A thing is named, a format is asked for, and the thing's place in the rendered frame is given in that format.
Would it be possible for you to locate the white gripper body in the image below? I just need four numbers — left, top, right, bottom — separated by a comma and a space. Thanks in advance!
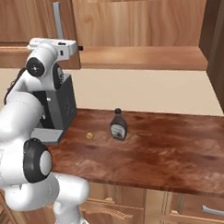
27, 35, 80, 64

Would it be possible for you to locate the open dark wooden cabinet door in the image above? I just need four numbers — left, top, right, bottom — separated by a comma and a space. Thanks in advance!
195, 0, 224, 128

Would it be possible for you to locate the wooden base cabinet door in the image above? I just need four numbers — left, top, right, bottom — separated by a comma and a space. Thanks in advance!
77, 179, 148, 224

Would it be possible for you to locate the grey coffee machine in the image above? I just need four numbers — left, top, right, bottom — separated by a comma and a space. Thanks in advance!
29, 72, 79, 147

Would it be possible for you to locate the brown syrup bottle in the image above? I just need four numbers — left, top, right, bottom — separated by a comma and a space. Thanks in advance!
108, 107, 129, 143

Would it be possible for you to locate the wooden drawer front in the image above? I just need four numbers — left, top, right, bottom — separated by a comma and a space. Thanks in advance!
164, 189, 224, 224

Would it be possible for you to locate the grey wall cabinet door handle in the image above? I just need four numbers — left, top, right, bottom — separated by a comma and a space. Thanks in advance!
52, 1, 65, 41

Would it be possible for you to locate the wooden wall cabinet door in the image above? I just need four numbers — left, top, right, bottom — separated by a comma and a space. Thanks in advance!
0, 0, 82, 74

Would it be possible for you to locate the open wooden wall cabinet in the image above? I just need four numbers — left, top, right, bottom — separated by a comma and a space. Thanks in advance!
70, 0, 224, 77

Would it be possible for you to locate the grey drawer handle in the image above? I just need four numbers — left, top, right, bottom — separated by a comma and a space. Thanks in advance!
201, 203, 224, 219

